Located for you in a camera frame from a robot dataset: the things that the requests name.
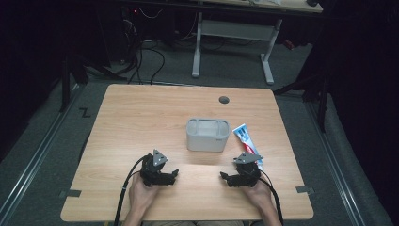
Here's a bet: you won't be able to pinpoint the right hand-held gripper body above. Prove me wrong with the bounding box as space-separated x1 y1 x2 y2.
232 152 264 188

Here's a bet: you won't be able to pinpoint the white blue toothpaste tube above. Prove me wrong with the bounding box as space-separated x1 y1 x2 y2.
231 122 264 168

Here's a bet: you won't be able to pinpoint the grey plastic storage box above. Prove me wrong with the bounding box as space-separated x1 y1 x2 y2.
185 117 231 153

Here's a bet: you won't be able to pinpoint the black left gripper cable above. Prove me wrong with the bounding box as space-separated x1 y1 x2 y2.
113 154 149 226

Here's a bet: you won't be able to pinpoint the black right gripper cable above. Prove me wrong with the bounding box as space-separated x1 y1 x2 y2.
258 169 285 226

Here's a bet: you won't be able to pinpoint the metal floor rail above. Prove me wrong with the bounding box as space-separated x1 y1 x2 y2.
303 99 369 226
0 82 87 224

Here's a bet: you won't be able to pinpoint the black metal stand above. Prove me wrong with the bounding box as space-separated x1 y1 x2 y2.
272 70 331 134
58 55 128 113

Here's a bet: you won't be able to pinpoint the person's right hand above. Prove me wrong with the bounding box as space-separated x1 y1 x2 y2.
242 179 277 216

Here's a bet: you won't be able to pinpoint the person's left hand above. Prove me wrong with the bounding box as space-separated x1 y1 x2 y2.
128 172 165 216

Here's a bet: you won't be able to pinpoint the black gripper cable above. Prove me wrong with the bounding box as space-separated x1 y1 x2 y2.
113 154 149 226
258 169 285 226

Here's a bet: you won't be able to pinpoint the grey tape piece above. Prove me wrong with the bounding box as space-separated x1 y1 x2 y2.
295 185 315 195
58 188 82 199

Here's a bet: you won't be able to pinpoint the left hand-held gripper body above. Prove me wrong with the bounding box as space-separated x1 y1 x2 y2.
139 149 170 187

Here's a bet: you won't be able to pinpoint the white-framed wooden desk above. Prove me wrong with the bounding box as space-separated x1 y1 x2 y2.
190 0 325 86

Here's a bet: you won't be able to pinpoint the black floor cables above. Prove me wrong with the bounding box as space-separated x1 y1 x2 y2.
118 6 201 86

